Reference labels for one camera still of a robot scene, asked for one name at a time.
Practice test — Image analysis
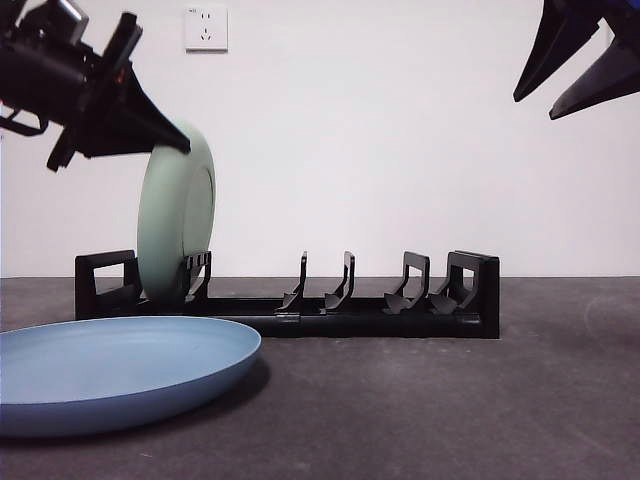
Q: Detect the green round plate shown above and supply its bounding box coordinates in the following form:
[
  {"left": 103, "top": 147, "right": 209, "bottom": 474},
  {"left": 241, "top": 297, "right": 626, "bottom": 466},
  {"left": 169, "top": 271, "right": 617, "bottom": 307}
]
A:
[{"left": 137, "top": 118, "right": 220, "bottom": 306}]

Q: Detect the blue round plate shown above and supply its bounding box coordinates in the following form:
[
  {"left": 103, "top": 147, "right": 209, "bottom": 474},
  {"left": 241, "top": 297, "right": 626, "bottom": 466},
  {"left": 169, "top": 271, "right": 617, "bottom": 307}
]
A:
[{"left": 0, "top": 315, "right": 263, "bottom": 439}]

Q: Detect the black plate rack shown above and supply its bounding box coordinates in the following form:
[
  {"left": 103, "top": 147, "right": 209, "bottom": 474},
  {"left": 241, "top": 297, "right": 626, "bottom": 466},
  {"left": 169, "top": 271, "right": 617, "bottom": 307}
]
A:
[{"left": 73, "top": 249, "right": 502, "bottom": 340}]

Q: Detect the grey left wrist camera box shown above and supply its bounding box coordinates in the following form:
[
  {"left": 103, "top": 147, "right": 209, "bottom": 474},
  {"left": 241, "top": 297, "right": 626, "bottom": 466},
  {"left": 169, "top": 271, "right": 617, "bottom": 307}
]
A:
[{"left": 14, "top": 0, "right": 90, "bottom": 47}]

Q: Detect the thin black cable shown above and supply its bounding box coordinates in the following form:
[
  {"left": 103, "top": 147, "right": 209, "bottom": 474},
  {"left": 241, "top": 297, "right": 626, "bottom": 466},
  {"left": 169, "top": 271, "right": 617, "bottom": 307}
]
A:
[{"left": 0, "top": 112, "right": 49, "bottom": 137}]

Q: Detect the white wall socket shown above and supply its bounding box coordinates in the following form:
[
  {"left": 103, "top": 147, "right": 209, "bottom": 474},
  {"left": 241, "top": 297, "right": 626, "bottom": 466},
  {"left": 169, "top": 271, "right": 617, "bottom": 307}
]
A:
[{"left": 184, "top": 5, "right": 229, "bottom": 52}]

